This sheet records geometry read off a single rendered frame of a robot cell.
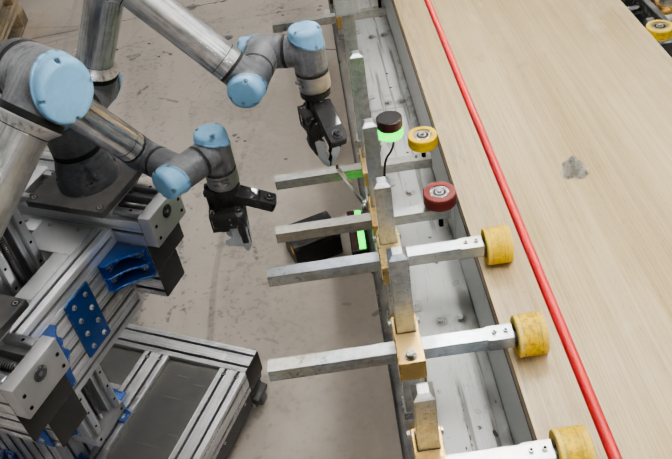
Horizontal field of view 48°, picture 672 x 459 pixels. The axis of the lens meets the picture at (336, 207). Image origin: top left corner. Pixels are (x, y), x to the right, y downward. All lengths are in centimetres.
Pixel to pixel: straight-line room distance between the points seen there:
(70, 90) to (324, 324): 164
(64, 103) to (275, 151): 237
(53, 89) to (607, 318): 110
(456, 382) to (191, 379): 98
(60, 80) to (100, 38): 45
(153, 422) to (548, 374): 133
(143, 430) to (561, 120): 150
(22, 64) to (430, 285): 114
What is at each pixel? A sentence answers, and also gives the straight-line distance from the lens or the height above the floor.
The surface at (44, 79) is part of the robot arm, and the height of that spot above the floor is 150.
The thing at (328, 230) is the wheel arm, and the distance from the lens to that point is 185.
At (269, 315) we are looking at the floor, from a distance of 285.
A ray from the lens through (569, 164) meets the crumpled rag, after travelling 192.
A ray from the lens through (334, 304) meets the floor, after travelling 283.
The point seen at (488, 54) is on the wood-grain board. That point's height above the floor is 90.
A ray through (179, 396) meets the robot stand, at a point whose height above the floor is 21.
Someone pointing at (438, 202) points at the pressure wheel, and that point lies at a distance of 180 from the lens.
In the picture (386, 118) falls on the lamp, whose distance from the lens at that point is 173.
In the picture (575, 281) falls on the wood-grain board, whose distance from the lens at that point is 162.
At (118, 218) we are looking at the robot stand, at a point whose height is 98.
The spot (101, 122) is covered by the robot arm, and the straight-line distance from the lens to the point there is 162.
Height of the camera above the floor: 206
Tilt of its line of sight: 39 degrees down
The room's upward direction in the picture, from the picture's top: 10 degrees counter-clockwise
